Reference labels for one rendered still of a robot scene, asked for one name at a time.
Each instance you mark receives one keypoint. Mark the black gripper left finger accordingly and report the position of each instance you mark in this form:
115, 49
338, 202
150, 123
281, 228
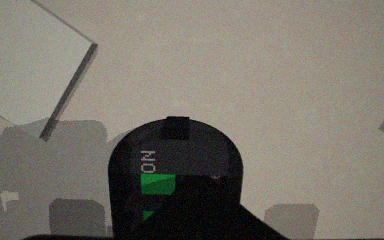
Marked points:
175, 219

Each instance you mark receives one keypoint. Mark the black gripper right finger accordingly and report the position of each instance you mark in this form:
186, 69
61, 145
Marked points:
222, 217

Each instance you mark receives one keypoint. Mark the black rounded unit with label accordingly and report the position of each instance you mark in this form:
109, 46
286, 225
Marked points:
152, 160

